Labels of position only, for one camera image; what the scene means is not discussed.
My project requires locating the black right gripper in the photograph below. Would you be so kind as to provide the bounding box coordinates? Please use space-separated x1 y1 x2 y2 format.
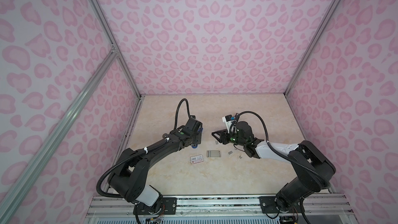
211 129 247 147

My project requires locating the red white staple box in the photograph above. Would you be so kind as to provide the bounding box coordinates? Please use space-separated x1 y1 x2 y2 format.
190 155 204 164

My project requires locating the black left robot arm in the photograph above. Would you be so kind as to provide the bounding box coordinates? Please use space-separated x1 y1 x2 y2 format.
107 127 203 211

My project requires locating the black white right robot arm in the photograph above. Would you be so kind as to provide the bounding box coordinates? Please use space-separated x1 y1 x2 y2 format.
211 121 336 214

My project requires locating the grey staple box tray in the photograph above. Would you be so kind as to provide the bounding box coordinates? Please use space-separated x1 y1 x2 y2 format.
207 150 221 158

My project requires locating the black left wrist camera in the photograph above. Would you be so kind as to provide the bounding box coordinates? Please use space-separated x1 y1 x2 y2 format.
182 117 203 135

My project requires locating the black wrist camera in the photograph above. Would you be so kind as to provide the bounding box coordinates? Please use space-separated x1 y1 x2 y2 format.
222 115 237 133
182 117 203 135

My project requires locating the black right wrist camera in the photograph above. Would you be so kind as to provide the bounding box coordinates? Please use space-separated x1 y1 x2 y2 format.
222 115 237 133

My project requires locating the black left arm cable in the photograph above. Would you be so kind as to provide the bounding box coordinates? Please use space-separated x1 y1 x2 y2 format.
95 98 192 198

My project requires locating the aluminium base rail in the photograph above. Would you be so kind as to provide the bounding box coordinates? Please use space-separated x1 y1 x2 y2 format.
84 194 358 224

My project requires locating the aluminium frame corner post left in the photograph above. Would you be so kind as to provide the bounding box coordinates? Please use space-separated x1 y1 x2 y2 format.
88 0 141 99

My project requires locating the aluminium frame corner post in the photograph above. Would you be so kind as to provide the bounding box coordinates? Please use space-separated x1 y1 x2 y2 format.
284 0 343 98
88 0 141 99

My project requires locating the aluminium frame corner post right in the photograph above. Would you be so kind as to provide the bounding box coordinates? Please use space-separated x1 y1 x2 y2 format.
284 0 343 98

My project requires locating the aluminium diagonal frame bar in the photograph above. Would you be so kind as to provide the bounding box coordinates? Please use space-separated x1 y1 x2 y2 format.
1 51 118 224

